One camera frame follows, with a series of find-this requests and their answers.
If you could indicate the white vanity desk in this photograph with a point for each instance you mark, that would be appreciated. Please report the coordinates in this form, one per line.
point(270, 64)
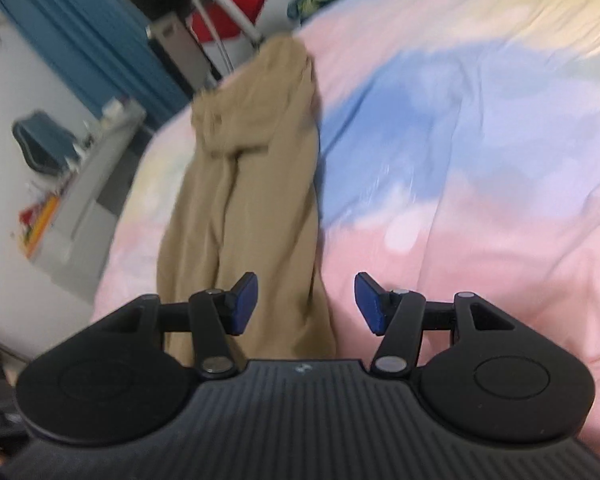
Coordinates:
point(95, 195)

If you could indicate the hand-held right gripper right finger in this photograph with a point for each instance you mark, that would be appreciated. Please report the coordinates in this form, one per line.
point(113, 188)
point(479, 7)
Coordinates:
point(370, 304)

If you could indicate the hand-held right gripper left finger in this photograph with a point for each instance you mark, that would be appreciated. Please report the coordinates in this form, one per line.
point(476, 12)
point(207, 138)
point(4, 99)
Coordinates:
point(242, 306)

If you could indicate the tan pants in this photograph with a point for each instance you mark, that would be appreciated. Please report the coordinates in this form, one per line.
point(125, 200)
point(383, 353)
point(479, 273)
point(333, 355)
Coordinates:
point(260, 200)

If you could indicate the garment steamer stand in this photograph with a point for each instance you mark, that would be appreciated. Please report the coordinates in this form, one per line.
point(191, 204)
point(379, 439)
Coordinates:
point(220, 5)

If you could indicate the wavy frame mirror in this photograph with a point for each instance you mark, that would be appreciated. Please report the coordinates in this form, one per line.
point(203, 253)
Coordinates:
point(42, 140)

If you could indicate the blue curtain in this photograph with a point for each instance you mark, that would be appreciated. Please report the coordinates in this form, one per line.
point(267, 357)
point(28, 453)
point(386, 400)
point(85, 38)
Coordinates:
point(90, 35)

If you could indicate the pastel tie-dye bedsheet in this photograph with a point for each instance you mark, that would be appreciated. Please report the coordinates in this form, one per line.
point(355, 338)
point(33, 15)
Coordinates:
point(470, 160)

